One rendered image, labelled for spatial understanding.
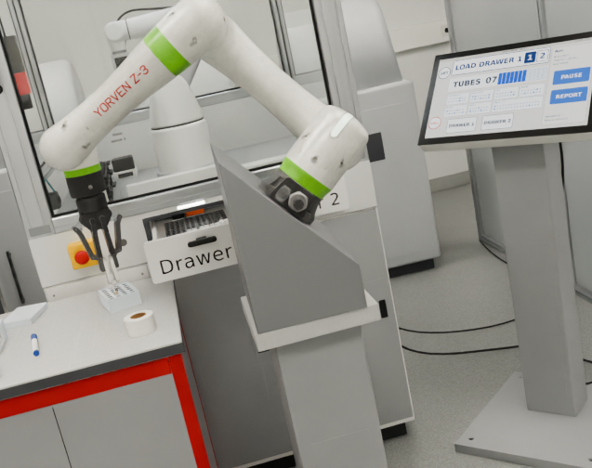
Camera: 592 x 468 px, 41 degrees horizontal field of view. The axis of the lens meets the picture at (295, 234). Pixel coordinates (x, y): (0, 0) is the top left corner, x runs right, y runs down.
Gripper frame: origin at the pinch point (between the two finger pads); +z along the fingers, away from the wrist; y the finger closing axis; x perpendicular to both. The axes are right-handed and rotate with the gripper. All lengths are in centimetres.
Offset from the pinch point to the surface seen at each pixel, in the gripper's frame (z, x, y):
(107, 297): 7.0, -0.1, 2.6
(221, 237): -3.1, 14.9, -26.9
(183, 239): -5.0, 12.4, -17.7
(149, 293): 10.5, -2.9, -8.8
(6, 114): -43, -28, 11
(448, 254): 87, -145, -203
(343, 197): 1, -3, -73
